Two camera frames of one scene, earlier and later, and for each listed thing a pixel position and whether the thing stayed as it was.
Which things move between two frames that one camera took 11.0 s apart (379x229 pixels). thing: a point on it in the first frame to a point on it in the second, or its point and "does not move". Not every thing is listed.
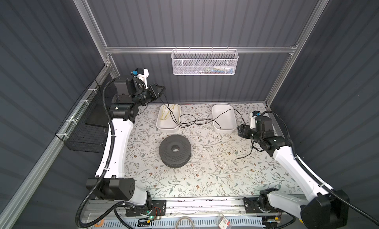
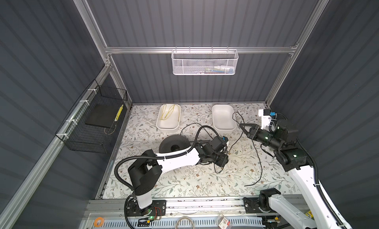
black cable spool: (175, 151) does not move
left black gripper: (152, 91) to (223, 160)
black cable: (247, 152) to (231, 148)
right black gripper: (243, 130) does not move
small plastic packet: (223, 222) does not move
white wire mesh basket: (205, 61) does not move
